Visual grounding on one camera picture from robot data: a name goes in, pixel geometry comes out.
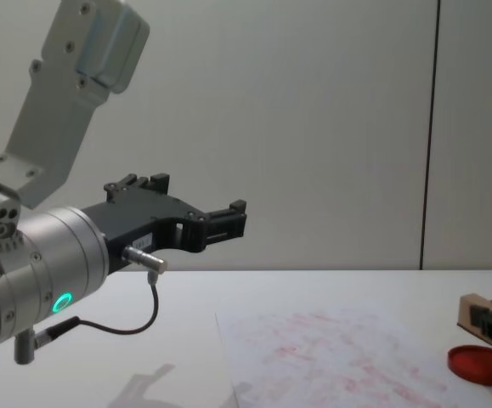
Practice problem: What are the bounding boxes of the small wooden block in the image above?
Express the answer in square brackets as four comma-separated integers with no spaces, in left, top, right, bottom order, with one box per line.
[457,292,492,342]

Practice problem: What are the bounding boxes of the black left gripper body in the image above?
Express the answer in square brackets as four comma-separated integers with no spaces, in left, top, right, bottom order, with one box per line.
[81,194,207,274]

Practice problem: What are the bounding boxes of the round red lid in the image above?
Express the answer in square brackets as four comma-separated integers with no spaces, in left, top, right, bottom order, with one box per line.
[447,344,492,388]

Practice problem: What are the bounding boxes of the white paper with red marks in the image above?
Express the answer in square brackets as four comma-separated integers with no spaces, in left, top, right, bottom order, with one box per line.
[214,298,451,408]

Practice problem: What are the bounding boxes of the thin dark wrist cable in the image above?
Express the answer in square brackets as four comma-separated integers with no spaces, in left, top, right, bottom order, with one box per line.
[14,244,172,366]

